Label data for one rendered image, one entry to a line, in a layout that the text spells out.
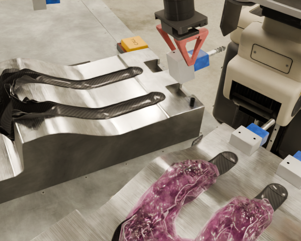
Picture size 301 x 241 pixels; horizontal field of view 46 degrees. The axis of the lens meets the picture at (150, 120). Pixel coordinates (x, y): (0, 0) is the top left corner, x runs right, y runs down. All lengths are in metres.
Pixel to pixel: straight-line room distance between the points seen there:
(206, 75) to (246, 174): 1.83
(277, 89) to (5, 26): 0.86
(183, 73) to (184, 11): 0.13
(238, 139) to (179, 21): 0.25
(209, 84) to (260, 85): 1.34
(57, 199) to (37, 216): 0.05
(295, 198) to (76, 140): 0.40
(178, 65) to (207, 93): 1.60
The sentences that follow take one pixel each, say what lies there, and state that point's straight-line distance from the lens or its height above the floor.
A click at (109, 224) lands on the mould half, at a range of 0.58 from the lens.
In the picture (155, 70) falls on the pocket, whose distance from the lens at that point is 0.91.
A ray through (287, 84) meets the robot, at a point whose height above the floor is 0.80.
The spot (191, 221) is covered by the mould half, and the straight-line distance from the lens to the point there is 0.57.
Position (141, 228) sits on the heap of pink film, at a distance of 0.55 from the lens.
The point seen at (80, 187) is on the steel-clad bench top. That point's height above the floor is 0.80.
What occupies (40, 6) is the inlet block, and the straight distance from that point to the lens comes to 1.10.
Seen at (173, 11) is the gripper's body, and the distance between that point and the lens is 0.69.
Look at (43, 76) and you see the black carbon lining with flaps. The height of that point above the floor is 0.92.
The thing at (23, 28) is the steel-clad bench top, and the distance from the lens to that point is 1.25.
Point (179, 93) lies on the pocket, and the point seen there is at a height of 0.86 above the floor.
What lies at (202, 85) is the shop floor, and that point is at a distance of 2.38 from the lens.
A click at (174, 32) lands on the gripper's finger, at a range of 0.69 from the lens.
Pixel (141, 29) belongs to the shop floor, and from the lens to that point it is 2.97.
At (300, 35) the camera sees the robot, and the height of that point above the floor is 0.93.
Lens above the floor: 1.36
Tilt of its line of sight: 41 degrees down
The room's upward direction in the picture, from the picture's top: 5 degrees clockwise
